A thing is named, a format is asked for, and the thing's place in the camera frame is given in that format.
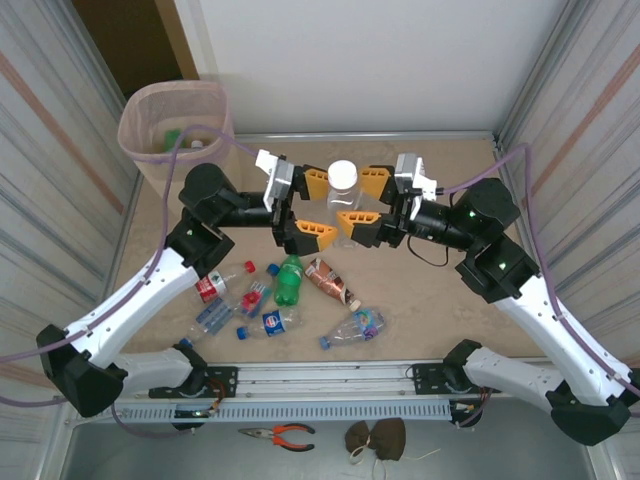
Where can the clear bottle green-white label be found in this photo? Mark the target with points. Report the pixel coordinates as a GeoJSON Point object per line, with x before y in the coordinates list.
{"type": "Point", "coordinates": [342, 175]}

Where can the brown chocolate drink bottle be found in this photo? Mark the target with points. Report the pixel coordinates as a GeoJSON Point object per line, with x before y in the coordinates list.
{"type": "Point", "coordinates": [327, 282]}

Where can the blue label bottle white cap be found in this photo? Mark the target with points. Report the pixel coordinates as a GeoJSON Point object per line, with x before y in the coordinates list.
{"type": "Point", "coordinates": [196, 144]}

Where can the green plastic bottle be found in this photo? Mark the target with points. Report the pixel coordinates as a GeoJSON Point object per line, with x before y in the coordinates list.
{"type": "Point", "coordinates": [173, 140]}

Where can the blue label water bottle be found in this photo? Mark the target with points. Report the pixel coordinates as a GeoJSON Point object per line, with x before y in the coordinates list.
{"type": "Point", "coordinates": [215, 315]}

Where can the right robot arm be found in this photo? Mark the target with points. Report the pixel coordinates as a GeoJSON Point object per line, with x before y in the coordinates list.
{"type": "Point", "coordinates": [550, 325]}

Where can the beige mesh waste bin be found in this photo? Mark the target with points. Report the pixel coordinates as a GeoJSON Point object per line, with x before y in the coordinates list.
{"type": "Point", "coordinates": [150, 115]}

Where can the aluminium back bar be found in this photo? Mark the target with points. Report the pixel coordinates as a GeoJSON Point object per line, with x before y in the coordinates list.
{"type": "Point", "coordinates": [400, 135]}

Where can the tall green soda bottle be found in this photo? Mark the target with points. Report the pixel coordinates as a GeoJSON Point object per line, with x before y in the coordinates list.
{"type": "Point", "coordinates": [289, 285]}

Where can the red label bottle blue cap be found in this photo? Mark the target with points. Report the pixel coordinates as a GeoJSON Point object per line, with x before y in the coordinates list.
{"type": "Point", "coordinates": [252, 300]}

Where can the long Pepsi bottle blue cap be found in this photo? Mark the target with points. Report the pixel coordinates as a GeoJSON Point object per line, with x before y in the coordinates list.
{"type": "Point", "coordinates": [272, 322]}

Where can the clear bottle colourful label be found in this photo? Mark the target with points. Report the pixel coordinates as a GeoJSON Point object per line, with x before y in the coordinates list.
{"type": "Point", "coordinates": [367, 322]}

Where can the brown door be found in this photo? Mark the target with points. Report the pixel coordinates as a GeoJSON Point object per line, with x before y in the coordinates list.
{"type": "Point", "coordinates": [125, 40]}

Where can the grey metal shelf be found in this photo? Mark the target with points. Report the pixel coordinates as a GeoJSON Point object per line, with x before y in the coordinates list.
{"type": "Point", "coordinates": [200, 460]}

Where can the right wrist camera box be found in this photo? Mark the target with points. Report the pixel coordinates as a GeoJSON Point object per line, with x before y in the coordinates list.
{"type": "Point", "coordinates": [412, 172]}

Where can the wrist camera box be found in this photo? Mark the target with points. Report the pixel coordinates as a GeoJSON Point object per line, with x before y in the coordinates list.
{"type": "Point", "coordinates": [277, 180]}
{"type": "Point", "coordinates": [412, 172]}

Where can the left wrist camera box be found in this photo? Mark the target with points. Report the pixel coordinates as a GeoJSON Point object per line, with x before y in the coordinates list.
{"type": "Point", "coordinates": [277, 180]}

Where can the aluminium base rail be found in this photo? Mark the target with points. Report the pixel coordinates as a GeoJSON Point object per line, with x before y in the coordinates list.
{"type": "Point", "coordinates": [325, 380]}

